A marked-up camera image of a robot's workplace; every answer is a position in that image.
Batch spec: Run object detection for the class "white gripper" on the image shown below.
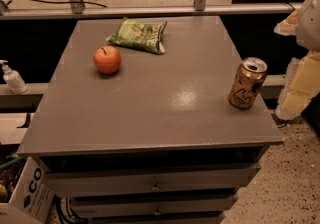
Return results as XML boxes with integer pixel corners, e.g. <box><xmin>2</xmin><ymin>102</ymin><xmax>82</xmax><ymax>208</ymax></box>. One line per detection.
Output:
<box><xmin>274</xmin><ymin>0</ymin><xmax>320</xmax><ymax>120</ymax></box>

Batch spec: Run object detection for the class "orange soda can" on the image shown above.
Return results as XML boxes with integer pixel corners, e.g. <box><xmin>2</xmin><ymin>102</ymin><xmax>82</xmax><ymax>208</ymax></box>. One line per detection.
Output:
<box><xmin>228</xmin><ymin>57</ymin><xmax>268</xmax><ymax>109</ymax></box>

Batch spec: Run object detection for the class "red orange apple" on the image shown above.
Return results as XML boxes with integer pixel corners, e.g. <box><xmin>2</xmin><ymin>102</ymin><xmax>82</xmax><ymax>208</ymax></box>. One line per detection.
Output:
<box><xmin>93</xmin><ymin>46</ymin><xmax>121</xmax><ymax>75</ymax></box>

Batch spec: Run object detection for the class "green chip bag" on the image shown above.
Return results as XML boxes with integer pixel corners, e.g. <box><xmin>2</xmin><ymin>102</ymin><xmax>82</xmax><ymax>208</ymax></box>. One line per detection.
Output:
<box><xmin>106</xmin><ymin>18</ymin><xmax>167</xmax><ymax>55</ymax></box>

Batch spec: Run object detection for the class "grey drawer cabinet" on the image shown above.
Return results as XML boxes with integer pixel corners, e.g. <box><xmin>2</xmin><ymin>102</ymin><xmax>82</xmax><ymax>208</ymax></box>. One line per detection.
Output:
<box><xmin>19</xmin><ymin>16</ymin><xmax>282</xmax><ymax>224</ymax></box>

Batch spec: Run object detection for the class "white pump bottle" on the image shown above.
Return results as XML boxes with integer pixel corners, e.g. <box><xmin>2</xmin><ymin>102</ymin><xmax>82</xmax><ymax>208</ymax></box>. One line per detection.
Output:
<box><xmin>0</xmin><ymin>60</ymin><xmax>28</xmax><ymax>94</ymax></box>

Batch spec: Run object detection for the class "white cardboard box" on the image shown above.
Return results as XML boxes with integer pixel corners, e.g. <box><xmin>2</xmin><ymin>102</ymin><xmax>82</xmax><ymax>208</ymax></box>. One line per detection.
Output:
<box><xmin>0</xmin><ymin>157</ymin><xmax>54</xmax><ymax>224</ymax></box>

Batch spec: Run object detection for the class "black cable on floor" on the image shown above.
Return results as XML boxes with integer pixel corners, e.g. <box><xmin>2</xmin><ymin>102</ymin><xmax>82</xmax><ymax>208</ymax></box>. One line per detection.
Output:
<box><xmin>0</xmin><ymin>0</ymin><xmax>108</xmax><ymax>9</ymax></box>

